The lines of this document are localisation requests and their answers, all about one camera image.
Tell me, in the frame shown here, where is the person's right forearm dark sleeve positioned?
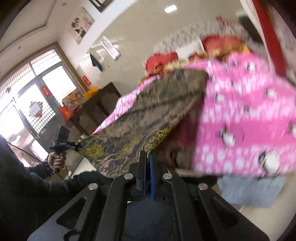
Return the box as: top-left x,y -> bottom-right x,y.
67,171 -> 113,194

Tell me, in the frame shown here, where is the white folded paper on quilt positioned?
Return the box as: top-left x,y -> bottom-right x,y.
175,38 -> 205,59

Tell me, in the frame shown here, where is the pink penguin bed blanket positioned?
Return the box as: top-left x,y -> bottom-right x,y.
98,54 -> 295,177

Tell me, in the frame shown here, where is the red cloth on chair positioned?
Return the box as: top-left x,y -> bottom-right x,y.
252,1 -> 287,77

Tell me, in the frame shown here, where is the person's left forearm dark sleeve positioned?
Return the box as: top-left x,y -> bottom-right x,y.
27,161 -> 54,180

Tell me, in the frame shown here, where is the dark floral batik garment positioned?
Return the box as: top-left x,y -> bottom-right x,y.
78,68 -> 209,178

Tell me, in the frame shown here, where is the person's left hand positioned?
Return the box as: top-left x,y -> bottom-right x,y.
47,152 -> 66,170

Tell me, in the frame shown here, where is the red and gold quilt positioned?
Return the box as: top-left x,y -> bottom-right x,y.
139,35 -> 252,83

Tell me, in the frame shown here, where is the floral patterned pillow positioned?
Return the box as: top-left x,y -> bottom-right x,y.
154,21 -> 249,54

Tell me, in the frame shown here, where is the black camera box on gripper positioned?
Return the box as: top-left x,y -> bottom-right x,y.
54,126 -> 70,142

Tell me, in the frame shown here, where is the dark wooden cabinet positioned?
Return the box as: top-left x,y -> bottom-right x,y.
69,82 -> 121,135

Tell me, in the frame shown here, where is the wall poster photo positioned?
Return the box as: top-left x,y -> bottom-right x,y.
70,8 -> 95,45

